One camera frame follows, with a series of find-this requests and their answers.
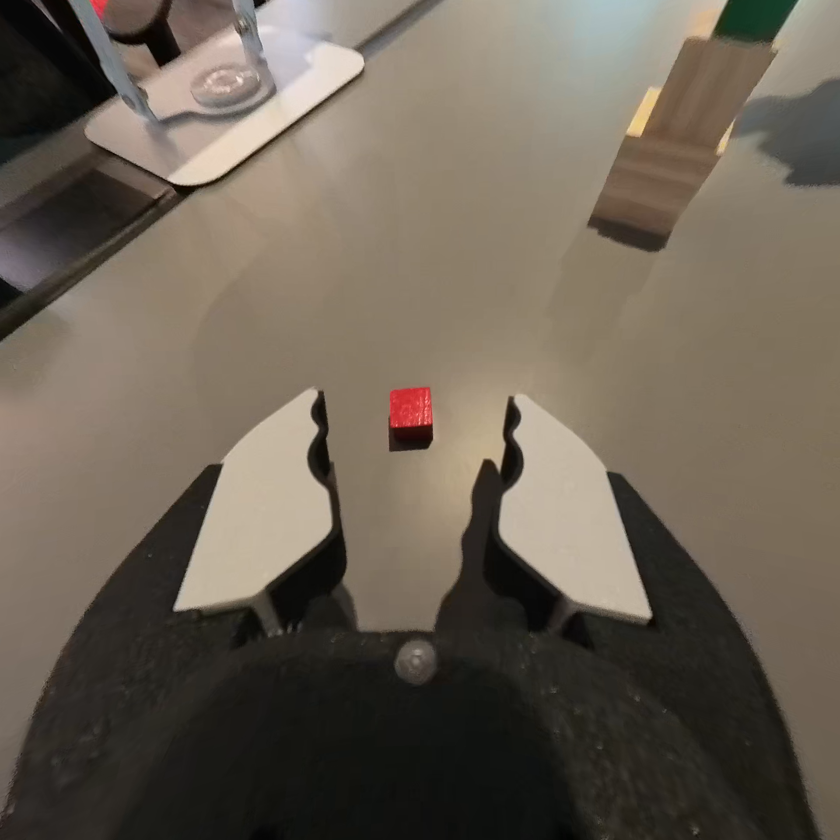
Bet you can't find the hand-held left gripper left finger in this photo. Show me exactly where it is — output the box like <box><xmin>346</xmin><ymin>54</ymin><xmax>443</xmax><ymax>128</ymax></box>
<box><xmin>174</xmin><ymin>387</ymin><xmax>347</xmax><ymax>636</ymax></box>

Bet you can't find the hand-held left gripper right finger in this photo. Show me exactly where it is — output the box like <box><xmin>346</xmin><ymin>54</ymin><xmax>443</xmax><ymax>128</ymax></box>
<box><xmin>486</xmin><ymin>392</ymin><xmax>654</xmax><ymax>634</ymax></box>

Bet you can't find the red wooden cube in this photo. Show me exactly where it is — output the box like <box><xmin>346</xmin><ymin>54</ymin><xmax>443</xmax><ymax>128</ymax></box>
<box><xmin>387</xmin><ymin>386</ymin><xmax>435</xmax><ymax>444</ymax></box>

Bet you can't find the large plain wooden cube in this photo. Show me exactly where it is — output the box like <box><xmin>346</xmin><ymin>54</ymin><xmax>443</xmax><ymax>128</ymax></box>
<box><xmin>588</xmin><ymin>87</ymin><xmax>736</xmax><ymax>240</ymax></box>

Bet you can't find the medium plain wooden cube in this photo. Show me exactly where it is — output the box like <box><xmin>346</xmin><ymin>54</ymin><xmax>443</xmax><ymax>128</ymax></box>
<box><xmin>646</xmin><ymin>36</ymin><xmax>780</xmax><ymax>151</ymax></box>

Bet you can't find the green wooden cube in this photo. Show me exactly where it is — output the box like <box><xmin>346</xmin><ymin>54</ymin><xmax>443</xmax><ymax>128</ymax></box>
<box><xmin>712</xmin><ymin>0</ymin><xmax>800</xmax><ymax>46</ymax></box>

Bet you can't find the clear glass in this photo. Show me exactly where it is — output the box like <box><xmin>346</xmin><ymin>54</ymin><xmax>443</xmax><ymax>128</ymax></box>
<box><xmin>189</xmin><ymin>0</ymin><xmax>278</xmax><ymax>110</ymax></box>

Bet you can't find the white rounded base plate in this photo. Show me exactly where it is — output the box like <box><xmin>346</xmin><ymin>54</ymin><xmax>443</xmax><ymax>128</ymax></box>
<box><xmin>84</xmin><ymin>25</ymin><xmax>366</xmax><ymax>189</ymax></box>

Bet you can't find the black stand post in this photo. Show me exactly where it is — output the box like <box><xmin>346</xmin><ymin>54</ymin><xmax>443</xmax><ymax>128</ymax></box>
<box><xmin>105</xmin><ymin>0</ymin><xmax>183</xmax><ymax>68</ymax></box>

